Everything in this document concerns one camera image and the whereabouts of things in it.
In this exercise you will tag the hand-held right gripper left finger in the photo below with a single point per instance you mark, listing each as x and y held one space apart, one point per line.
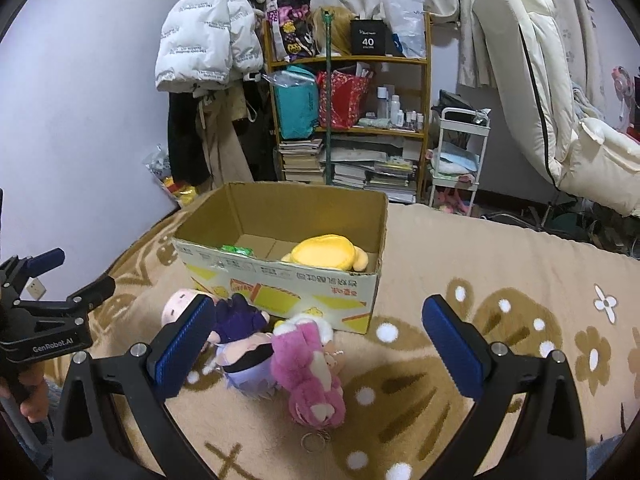
182 347

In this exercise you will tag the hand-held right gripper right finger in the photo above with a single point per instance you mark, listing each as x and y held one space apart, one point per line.
452 352

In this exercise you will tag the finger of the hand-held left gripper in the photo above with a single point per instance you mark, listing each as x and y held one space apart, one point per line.
92 294
45 260

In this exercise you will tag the pink round-headed plush doll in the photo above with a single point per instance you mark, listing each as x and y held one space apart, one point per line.
175 307

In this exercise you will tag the purple plush doll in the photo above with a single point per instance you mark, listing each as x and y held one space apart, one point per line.
250 360

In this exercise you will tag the pink bear plush toy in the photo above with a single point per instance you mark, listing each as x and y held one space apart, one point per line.
305 375

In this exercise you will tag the printed cardboard box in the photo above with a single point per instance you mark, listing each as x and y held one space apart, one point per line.
320 290

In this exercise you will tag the person's left hand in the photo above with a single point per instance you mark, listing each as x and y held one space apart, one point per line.
32 405

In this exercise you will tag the beige floral blanket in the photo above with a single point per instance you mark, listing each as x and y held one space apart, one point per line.
425 260

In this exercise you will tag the small green packet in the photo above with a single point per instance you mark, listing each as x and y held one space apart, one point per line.
235 249

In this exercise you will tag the yellow and red snack packets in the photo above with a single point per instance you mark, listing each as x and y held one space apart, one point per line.
182 192

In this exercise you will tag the crinkled clear bag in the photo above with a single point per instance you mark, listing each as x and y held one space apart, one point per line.
157 162

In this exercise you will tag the pink toys in cart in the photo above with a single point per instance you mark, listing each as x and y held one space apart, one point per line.
450 200

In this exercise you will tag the metal keyring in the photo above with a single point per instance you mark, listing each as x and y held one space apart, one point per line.
320 431

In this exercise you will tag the yellow plush toy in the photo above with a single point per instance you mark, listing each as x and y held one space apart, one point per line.
325 252

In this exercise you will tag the stack of flat books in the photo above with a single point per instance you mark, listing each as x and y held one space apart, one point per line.
380 175

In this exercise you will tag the beige trousers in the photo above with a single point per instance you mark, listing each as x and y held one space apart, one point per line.
220 150

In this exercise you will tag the pale blue folded cloths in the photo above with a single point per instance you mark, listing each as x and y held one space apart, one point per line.
450 157

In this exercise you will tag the stack of brown books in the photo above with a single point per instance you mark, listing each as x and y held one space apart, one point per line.
300 160

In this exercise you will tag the white trolley cart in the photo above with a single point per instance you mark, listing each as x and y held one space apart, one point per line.
462 115

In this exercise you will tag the black item on cart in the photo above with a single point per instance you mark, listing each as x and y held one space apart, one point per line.
450 100

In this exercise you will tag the row of small bottles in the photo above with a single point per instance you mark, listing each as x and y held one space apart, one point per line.
384 102

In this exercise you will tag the teal bag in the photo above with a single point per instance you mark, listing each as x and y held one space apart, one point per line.
295 110

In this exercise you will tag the wooden shelf unit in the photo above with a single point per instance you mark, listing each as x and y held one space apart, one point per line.
428 90

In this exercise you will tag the green pole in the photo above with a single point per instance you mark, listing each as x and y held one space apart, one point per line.
328 110

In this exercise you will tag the white puffer jacket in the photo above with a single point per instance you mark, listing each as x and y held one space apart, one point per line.
200 35

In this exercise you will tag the red patterned bag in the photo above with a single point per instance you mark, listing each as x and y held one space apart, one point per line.
342 100

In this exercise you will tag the pink desk fan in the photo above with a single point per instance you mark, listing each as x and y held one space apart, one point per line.
621 82

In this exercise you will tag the cream padded chair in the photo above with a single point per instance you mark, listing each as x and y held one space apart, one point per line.
515 35

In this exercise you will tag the black gift box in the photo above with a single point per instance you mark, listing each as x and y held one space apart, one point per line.
367 40

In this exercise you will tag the black and pink printed bag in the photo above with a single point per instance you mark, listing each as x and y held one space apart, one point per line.
292 30

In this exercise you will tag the clear plastic bag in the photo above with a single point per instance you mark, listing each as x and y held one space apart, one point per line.
405 20

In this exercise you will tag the blonde wig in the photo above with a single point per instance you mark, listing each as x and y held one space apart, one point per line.
340 30

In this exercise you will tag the white wall socket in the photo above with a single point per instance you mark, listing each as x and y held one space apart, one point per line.
36 288

